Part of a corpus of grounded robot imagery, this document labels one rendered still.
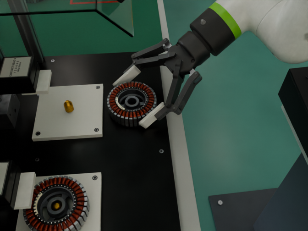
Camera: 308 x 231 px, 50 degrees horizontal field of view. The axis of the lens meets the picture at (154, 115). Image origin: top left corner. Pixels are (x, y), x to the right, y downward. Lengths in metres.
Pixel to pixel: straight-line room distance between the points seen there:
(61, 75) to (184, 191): 0.43
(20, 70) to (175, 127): 0.35
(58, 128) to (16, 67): 0.16
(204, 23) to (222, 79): 1.25
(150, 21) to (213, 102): 0.88
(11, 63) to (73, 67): 0.22
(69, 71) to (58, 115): 0.15
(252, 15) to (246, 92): 1.21
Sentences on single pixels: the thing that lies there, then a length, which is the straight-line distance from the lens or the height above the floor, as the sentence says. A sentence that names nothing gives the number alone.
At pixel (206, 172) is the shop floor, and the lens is 1.58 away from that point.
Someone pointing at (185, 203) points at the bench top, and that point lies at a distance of 0.68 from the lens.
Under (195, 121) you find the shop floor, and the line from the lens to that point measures 1.73.
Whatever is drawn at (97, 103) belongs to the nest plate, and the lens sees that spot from 0.78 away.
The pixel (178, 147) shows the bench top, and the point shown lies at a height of 0.75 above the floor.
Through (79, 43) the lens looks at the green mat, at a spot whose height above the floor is 0.75.
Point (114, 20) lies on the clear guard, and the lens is 0.57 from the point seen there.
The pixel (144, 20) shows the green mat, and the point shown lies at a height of 0.75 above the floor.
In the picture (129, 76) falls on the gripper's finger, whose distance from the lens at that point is 0.80.
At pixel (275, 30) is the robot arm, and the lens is 0.71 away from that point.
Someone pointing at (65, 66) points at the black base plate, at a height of 0.77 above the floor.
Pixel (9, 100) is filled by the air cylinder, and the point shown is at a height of 0.82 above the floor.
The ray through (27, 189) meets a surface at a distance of 0.58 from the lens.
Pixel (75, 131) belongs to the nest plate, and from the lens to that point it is 0.75.
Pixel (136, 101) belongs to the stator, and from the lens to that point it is 0.76.
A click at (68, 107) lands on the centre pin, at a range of 0.77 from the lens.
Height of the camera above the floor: 1.38
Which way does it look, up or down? 52 degrees down
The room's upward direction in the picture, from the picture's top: straight up
